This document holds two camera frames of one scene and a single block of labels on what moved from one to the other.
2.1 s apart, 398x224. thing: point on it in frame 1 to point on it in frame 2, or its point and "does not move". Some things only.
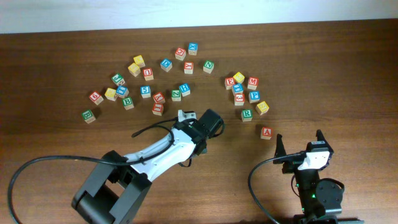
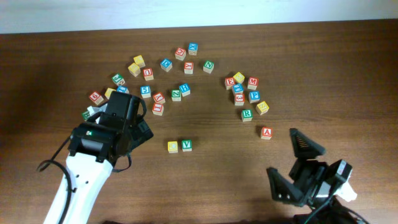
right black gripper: x=290 y=166 to x=301 y=179
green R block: x=247 y=115 does not move
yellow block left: x=110 y=94 does not move
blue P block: x=254 y=96 does not move
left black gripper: x=201 y=146 to x=144 y=130
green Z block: x=176 y=95 does not move
